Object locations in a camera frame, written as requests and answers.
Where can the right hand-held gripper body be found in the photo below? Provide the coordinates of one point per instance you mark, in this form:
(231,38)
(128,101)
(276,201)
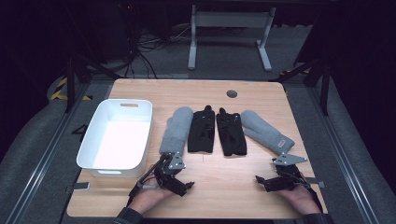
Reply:
(288,179)

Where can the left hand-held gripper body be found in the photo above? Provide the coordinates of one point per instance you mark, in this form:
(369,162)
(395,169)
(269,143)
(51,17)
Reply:
(169,174)

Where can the grey knit mitten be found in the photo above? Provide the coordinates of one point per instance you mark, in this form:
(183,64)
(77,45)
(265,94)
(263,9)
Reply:
(178,126)
(264,132)

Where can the black glove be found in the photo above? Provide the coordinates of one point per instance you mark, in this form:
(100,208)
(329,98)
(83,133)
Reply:
(232,137)
(201,133)

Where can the white plastic basket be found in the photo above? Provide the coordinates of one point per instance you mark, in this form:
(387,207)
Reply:
(118,141)

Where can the person's right hand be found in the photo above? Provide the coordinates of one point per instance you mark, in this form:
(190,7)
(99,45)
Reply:
(299,197)

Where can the person's left hand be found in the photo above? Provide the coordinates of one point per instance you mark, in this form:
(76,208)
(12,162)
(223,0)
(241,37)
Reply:
(148,197)

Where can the grey round table grommet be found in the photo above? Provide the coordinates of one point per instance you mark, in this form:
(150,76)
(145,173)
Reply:
(232,93)

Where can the black metal stand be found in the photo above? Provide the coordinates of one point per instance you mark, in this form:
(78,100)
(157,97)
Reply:
(324,87)
(71,84)

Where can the yellow black floor tape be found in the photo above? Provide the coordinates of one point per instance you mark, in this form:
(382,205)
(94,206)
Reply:
(59,93)

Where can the grey metal floor rail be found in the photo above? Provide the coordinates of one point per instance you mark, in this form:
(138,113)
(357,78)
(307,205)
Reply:
(46,155)
(342,155)

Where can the white desk frame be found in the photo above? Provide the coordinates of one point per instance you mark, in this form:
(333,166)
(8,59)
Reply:
(230,19)

